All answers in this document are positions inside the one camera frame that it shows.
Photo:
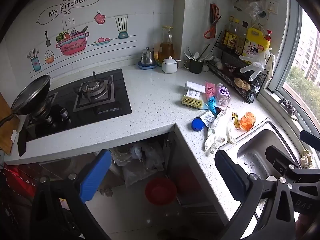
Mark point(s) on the cream rubber glove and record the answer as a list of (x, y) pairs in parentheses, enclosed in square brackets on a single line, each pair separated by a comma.
[(271, 62)]

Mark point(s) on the white lidded jar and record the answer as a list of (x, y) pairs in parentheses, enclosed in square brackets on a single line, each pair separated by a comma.
[(169, 66)]

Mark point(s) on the blue round lid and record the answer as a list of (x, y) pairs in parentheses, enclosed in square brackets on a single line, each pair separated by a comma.
[(197, 125)]

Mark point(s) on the large white ladle spoon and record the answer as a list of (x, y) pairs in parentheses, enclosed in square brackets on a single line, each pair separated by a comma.
[(207, 56)]

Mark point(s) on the red plastic basin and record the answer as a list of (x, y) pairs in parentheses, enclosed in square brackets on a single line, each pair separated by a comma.
[(161, 191)]

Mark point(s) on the garlic bulb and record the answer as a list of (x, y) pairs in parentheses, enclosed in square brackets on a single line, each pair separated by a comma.
[(205, 66), (218, 61)]

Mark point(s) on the red cardboard box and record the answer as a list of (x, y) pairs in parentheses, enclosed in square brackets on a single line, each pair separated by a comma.
[(17, 180)]

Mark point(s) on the black wok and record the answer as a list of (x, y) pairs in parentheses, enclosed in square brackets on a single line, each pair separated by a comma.
[(31, 95)]

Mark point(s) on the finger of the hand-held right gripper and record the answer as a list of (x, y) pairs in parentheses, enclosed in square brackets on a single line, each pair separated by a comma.
[(311, 138), (281, 160)]

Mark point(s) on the wooden chopstick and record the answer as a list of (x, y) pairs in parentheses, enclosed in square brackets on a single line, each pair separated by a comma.
[(205, 52)]

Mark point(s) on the kitchen wall sticker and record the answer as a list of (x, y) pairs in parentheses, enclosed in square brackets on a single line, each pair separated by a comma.
[(72, 45)]

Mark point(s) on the clear juice bottle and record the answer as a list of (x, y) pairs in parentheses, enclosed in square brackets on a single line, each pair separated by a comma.
[(222, 96)]

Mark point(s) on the small white spoon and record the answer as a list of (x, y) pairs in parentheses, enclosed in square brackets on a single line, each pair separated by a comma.
[(196, 55)]

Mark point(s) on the aluminium window frame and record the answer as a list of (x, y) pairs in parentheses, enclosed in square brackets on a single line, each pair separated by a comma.
[(290, 55)]

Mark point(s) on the ginger root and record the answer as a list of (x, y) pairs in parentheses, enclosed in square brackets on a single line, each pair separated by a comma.
[(242, 83)]

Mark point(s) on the stainless steel sink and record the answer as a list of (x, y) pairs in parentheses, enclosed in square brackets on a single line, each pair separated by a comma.
[(252, 152)]

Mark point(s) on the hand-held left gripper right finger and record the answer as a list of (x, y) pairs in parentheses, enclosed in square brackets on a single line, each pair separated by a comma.
[(231, 177)]

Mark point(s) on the white rectangular box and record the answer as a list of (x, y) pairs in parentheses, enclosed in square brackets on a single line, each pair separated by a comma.
[(195, 86)]

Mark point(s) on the yellow detergent jug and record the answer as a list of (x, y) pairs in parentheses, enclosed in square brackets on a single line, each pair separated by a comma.
[(257, 43)]

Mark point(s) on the steel teapot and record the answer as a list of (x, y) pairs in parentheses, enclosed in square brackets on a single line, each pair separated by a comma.
[(148, 57)]

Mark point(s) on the white paper packet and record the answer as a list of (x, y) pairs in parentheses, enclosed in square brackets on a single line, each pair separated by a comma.
[(193, 94)]

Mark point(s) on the black plastic bag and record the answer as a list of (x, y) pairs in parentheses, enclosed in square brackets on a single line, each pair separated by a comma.
[(235, 71)]

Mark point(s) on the pile of clear plastic bags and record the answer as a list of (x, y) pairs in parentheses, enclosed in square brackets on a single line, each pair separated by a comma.
[(142, 160)]

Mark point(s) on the white latex glove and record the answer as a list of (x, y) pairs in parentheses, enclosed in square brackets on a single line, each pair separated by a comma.
[(216, 137), (228, 127)]

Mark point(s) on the crumpled rag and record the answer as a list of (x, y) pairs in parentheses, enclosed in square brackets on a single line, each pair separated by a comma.
[(307, 158)]

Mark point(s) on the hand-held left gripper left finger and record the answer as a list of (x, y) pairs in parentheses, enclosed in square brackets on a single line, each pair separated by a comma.
[(96, 175)]

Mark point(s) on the dark steel wool scrubber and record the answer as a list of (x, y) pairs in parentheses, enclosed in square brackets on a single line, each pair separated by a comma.
[(287, 106)]

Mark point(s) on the person's right hand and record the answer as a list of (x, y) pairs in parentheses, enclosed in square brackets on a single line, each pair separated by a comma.
[(305, 226)]

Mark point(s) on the yellow yeast packet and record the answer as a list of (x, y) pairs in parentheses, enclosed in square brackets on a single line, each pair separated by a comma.
[(235, 121)]

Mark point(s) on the glass oil carafe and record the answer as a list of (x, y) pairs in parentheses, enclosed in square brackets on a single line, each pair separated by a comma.
[(167, 47)]

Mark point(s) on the blue scrubbing brush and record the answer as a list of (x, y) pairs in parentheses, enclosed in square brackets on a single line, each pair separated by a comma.
[(192, 102)]

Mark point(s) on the dark sauce bottle yellow label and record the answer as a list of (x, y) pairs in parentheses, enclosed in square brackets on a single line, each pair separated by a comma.
[(227, 36)]

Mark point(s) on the hanging clear plastic bag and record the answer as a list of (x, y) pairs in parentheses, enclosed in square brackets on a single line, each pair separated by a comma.
[(252, 8)]

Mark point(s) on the clear disposable glove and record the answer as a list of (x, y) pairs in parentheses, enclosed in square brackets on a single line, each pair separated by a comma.
[(255, 63)]

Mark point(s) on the white wall socket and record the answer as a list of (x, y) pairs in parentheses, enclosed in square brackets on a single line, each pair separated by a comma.
[(272, 6)]

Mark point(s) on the blue saucer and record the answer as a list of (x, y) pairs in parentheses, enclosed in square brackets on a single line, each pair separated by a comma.
[(147, 66)]

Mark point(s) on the dark mug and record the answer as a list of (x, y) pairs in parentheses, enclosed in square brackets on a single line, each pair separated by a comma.
[(195, 67)]

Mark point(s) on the white printed sachet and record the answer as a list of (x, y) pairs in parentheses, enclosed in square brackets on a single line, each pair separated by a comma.
[(208, 118)]

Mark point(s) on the pink and blue plastic bag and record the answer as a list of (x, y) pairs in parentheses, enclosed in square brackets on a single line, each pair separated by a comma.
[(211, 100)]

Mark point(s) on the black gas stove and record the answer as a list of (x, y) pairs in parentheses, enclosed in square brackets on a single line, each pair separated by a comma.
[(105, 105)]

